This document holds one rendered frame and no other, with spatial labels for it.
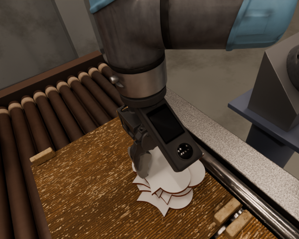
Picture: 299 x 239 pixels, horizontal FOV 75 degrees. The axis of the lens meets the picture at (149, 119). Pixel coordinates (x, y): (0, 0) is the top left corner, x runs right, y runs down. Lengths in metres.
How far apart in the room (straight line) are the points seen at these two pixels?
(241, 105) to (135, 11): 0.60
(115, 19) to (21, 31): 2.76
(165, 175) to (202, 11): 0.32
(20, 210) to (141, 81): 0.46
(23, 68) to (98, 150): 2.61
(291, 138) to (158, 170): 0.42
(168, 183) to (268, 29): 0.32
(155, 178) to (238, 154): 0.24
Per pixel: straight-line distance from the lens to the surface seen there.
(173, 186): 0.42
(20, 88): 0.96
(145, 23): 0.21
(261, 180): 0.53
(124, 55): 0.23
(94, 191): 0.51
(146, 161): 0.37
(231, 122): 1.90
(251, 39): 0.21
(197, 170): 0.44
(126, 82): 0.25
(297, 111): 0.66
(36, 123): 0.79
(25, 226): 0.58
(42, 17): 2.95
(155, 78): 0.25
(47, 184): 0.58
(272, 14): 0.20
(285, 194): 0.54
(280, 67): 0.65
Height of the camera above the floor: 1.36
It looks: 46 degrees down
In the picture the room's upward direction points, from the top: 11 degrees counter-clockwise
